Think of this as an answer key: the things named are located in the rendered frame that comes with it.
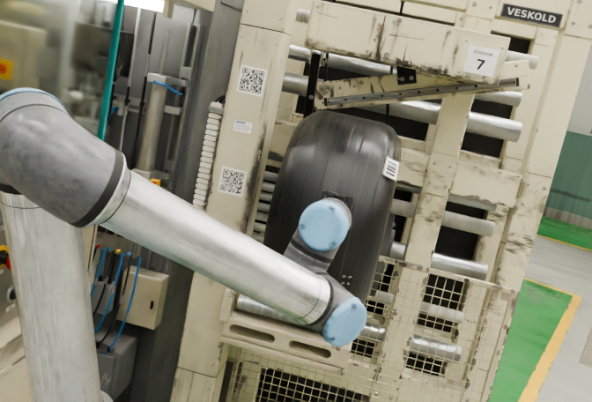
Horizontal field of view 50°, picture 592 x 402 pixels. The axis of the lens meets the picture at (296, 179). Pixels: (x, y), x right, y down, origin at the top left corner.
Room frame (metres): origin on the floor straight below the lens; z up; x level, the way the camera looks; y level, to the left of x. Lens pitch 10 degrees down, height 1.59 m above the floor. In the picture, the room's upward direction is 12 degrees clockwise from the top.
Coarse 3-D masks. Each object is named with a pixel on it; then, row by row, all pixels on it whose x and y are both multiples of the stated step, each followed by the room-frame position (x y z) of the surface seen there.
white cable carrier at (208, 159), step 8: (216, 104) 1.78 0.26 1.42; (224, 104) 1.82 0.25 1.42; (216, 112) 1.78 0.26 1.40; (208, 120) 1.78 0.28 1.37; (216, 120) 1.78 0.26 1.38; (208, 128) 1.78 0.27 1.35; (216, 128) 1.78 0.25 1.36; (208, 136) 1.78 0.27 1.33; (216, 136) 1.82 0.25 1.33; (208, 144) 1.78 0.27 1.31; (216, 144) 1.79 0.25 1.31; (208, 152) 1.78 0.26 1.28; (208, 160) 1.78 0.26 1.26; (200, 168) 1.78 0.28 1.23; (208, 168) 1.78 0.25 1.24; (200, 176) 1.78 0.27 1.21; (208, 176) 1.78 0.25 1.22; (200, 184) 1.78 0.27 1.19; (208, 184) 1.82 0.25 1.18; (200, 192) 1.78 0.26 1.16; (208, 192) 1.80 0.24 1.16; (200, 200) 1.78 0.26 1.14; (200, 208) 1.78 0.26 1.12
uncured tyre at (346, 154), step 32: (320, 128) 1.67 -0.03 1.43; (352, 128) 1.69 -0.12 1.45; (384, 128) 1.73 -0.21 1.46; (288, 160) 1.61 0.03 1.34; (320, 160) 1.58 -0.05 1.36; (352, 160) 1.59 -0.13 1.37; (384, 160) 1.60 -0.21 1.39; (288, 192) 1.55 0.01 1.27; (320, 192) 1.54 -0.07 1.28; (352, 192) 1.54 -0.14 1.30; (384, 192) 1.56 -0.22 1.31; (288, 224) 1.53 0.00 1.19; (352, 224) 1.51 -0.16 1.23; (384, 224) 1.56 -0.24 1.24; (352, 256) 1.51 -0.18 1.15; (352, 288) 1.54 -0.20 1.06
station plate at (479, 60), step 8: (472, 48) 1.94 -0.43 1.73; (480, 48) 1.94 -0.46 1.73; (488, 48) 1.93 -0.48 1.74; (472, 56) 1.94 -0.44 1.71; (480, 56) 1.93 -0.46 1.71; (488, 56) 1.93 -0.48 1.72; (496, 56) 1.93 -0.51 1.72; (464, 64) 1.94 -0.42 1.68; (472, 64) 1.94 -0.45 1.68; (480, 64) 1.93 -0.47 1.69; (488, 64) 1.93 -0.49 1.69; (472, 72) 1.94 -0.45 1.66; (480, 72) 1.93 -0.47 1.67; (488, 72) 1.93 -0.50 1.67
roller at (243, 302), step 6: (240, 294) 1.69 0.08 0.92; (240, 300) 1.67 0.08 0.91; (246, 300) 1.67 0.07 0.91; (252, 300) 1.67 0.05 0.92; (240, 306) 1.67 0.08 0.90; (246, 306) 1.67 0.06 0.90; (252, 306) 1.66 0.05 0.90; (258, 306) 1.66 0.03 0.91; (264, 306) 1.66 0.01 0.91; (252, 312) 1.67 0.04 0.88; (258, 312) 1.66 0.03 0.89; (264, 312) 1.66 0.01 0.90; (270, 312) 1.66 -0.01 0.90; (276, 312) 1.65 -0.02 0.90; (276, 318) 1.66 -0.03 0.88; (282, 318) 1.65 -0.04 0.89; (288, 318) 1.65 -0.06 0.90; (300, 324) 1.65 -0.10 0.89
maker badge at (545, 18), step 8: (504, 8) 2.24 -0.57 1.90; (512, 8) 2.23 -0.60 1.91; (520, 8) 2.23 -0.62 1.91; (528, 8) 2.23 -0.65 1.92; (504, 16) 2.23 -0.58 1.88; (512, 16) 2.23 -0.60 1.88; (520, 16) 2.23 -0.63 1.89; (528, 16) 2.22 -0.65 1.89; (536, 16) 2.22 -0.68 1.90; (544, 16) 2.22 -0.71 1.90; (552, 16) 2.21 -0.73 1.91; (560, 16) 2.21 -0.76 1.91; (544, 24) 2.22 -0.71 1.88; (552, 24) 2.21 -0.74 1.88
